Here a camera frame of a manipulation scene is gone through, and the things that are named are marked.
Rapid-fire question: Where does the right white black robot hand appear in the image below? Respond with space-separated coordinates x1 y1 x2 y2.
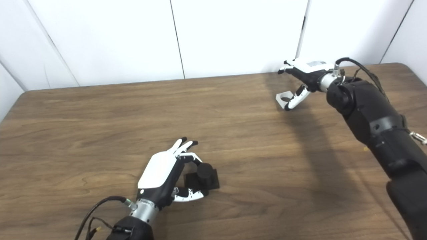
278 58 335 111

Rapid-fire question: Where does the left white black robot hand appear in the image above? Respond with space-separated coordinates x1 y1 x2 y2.
137 137 210 210

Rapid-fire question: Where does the white square piece with hole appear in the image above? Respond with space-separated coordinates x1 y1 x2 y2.
276 91 301 110

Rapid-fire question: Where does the black peg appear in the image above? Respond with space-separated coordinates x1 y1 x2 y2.
184 162 221 191

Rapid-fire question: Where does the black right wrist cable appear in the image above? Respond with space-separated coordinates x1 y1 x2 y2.
335 57 427 145

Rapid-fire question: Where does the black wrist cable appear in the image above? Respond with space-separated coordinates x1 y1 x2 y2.
335 57 427 145
74 196 137 240

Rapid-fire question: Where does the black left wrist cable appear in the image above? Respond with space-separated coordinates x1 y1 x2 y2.
74 196 137 240

